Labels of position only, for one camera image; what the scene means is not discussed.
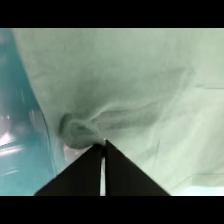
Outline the green T-shirt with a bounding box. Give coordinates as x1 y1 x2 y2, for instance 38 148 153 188
11 27 224 197

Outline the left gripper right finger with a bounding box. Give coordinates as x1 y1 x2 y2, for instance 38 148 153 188
104 139 171 197

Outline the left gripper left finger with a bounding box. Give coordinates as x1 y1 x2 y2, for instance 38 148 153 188
33 143 104 197

